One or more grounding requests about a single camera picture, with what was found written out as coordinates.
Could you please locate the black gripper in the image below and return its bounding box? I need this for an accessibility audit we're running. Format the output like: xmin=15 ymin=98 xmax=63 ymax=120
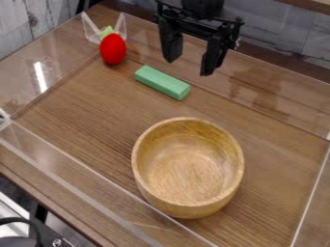
xmin=156 ymin=0 xmax=245 ymax=76

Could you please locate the red fruit with green leaf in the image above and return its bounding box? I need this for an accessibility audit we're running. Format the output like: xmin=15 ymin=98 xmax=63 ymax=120
xmin=100 ymin=34 xmax=128 ymax=65

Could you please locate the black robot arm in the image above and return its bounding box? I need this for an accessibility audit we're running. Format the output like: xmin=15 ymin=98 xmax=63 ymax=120
xmin=156 ymin=0 xmax=245 ymax=76

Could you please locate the green rectangular block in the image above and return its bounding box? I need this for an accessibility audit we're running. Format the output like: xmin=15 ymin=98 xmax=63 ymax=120
xmin=134 ymin=66 xmax=192 ymax=100

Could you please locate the round wooden bowl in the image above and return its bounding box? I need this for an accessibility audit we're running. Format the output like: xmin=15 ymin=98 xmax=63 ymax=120
xmin=132 ymin=117 xmax=245 ymax=219

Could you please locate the clear acrylic corner bracket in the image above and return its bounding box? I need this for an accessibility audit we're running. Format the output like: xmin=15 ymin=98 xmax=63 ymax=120
xmin=82 ymin=12 xmax=129 ymax=45

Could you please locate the clear acrylic tray wall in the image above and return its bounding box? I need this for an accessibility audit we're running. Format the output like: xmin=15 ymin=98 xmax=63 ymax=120
xmin=0 ymin=15 xmax=330 ymax=247

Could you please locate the black table leg bracket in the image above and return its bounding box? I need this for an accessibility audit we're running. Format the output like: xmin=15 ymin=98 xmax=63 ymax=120
xmin=29 ymin=202 xmax=79 ymax=247

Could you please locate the black cable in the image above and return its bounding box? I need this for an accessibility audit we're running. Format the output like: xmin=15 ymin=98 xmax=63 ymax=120
xmin=0 ymin=216 xmax=45 ymax=247

